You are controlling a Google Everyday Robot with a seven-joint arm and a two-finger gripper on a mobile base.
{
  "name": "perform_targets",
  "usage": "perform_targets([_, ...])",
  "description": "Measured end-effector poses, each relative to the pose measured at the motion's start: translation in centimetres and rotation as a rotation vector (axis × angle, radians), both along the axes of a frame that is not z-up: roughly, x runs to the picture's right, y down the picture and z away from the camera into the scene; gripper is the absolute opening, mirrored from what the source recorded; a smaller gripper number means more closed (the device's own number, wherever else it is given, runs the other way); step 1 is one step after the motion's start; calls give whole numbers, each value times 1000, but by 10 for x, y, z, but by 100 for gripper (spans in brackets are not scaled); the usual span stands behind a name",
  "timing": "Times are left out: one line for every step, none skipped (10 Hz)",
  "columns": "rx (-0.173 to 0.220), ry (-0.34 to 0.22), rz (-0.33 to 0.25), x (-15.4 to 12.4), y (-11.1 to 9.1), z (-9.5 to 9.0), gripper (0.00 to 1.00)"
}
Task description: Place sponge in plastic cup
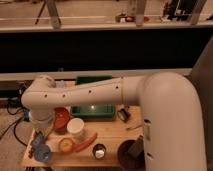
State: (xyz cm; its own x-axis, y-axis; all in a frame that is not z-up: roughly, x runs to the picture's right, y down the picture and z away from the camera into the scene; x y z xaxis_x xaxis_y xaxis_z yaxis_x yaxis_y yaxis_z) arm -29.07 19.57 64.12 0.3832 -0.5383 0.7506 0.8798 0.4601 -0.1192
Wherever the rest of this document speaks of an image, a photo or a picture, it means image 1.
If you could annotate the red chili pepper toy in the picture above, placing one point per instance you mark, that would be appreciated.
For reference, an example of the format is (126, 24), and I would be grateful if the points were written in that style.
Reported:
(86, 143)

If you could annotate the small black device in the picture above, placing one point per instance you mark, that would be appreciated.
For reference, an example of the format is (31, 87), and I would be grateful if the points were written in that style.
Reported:
(123, 115)

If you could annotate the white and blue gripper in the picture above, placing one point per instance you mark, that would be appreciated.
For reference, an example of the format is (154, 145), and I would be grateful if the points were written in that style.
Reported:
(39, 150)

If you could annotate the small yellow bowl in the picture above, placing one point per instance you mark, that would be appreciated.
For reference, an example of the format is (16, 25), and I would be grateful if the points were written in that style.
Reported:
(66, 145)

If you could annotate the wooden table board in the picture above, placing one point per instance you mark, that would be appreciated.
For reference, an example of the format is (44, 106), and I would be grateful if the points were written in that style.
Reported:
(110, 133)

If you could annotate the white plastic cup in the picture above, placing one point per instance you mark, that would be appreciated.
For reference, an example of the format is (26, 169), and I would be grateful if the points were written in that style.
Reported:
(76, 127)

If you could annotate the orange plastic bowl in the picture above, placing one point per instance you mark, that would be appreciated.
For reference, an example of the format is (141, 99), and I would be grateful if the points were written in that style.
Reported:
(62, 117)

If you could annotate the dark cup with white object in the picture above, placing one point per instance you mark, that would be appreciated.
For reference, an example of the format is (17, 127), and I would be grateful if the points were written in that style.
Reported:
(99, 151)

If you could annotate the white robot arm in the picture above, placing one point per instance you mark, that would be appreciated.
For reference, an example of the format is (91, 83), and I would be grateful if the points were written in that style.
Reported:
(173, 124)

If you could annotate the green plastic tray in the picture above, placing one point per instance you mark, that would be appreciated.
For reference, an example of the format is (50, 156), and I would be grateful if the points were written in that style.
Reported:
(99, 112)

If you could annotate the dark sponge block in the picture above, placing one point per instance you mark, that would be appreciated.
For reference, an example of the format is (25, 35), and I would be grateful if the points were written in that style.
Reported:
(137, 147)

